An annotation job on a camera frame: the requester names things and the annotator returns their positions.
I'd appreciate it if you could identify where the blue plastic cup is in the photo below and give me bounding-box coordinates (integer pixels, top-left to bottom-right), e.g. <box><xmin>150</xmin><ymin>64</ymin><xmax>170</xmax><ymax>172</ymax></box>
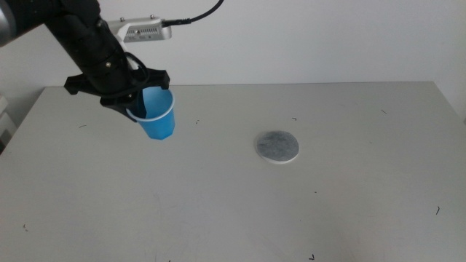
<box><xmin>125</xmin><ymin>86</ymin><xmax>176</xmax><ymax>141</ymax></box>

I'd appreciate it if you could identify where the grey round cup mat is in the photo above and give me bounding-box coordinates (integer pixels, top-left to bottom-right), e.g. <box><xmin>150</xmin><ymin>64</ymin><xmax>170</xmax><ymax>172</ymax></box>
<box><xmin>256</xmin><ymin>130</ymin><xmax>300</xmax><ymax>164</ymax></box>

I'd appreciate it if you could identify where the black looped gripper cable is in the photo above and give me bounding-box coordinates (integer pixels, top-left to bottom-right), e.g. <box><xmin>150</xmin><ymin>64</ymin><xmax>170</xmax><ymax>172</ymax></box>
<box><xmin>124</xmin><ymin>52</ymin><xmax>151</xmax><ymax>90</ymax></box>

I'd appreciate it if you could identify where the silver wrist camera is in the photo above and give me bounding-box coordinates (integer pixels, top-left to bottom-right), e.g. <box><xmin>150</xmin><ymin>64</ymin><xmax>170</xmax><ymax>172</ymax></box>
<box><xmin>105</xmin><ymin>15</ymin><xmax>173</xmax><ymax>70</ymax></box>

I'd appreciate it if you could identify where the black camera cable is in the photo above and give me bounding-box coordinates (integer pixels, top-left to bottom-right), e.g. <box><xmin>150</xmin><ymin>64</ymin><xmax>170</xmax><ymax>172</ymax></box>
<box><xmin>162</xmin><ymin>0</ymin><xmax>225</xmax><ymax>27</ymax></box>

